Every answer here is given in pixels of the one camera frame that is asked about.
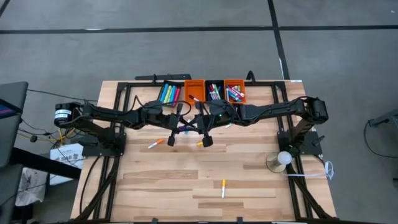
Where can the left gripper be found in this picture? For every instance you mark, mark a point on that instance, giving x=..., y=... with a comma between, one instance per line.
x=158, y=118

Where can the orange plastic mesh basket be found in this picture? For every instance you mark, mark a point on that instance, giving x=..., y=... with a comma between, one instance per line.
x=227, y=81
x=194, y=87

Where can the green highlighter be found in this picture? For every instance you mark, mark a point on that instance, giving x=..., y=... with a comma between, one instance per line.
x=168, y=94

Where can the black tripod leg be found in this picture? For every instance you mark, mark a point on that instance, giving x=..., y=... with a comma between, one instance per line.
x=385, y=119

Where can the black frame clamp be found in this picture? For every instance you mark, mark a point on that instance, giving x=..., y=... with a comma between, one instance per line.
x=248, y=76
x=154, y=80

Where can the black cap white marker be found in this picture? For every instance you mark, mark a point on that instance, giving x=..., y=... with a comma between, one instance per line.
x=194, y=98

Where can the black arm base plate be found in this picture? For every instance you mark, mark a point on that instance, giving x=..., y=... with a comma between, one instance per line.
x=311, y=141
x=102, y=151

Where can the white bulb on brass base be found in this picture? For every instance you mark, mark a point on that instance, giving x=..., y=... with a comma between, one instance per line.
x=284, y=157

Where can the blue cap white marker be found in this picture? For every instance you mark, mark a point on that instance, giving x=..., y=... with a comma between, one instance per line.
x=186, y=132

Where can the magenta white marker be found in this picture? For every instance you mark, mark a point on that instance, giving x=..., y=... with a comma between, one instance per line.
x=237, y=92

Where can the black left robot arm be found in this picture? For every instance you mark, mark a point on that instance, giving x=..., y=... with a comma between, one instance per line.
x=105, y=113

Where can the green whiteboard marker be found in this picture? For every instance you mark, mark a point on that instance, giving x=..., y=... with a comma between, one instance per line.
x=216, y=91

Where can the black plastic mesh basket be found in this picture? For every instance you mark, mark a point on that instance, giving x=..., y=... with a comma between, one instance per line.
x=207, y=81
x=171, y=81

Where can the pink slim marker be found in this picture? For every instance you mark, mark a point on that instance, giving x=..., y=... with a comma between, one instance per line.
x=229, y=125

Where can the pink highlighter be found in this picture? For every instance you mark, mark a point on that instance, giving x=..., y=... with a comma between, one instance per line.
x=176, y=96

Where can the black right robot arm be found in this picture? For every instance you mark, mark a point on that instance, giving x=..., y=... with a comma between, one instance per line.
x=270, y=110

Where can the black power strip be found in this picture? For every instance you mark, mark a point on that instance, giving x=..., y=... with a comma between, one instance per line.
x=174, y=76

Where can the orange slim marker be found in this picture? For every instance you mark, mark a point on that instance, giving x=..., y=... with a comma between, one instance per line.
x=155, y=143

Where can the purple cap white marker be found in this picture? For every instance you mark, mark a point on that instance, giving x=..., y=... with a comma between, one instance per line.
x=183, y=127

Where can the green cap white marker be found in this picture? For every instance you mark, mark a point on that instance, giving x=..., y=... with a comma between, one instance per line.
x=238, y=88

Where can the blue white slim marker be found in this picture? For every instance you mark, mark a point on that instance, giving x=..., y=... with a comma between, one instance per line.
x=219, y=89

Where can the black metal bar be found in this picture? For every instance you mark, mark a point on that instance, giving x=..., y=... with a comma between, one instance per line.
x=46, y=163

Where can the purple white slim marker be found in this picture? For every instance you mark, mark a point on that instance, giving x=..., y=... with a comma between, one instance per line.
x=213, y=96

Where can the yellow cap white marker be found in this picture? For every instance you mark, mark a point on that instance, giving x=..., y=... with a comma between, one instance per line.
x=223, y=188
x=199, y=144

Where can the white crumpled paper bag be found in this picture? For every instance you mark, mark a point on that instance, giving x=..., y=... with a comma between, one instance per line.
x=31, y=186

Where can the dark grey desk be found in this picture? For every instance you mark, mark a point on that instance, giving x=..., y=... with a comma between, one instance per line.
x=12, y=124

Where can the turquoise white marker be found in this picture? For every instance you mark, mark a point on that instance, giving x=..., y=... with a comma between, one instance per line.
x=234, y=97

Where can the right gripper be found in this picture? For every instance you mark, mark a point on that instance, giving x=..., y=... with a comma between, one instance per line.
x=222, y=116

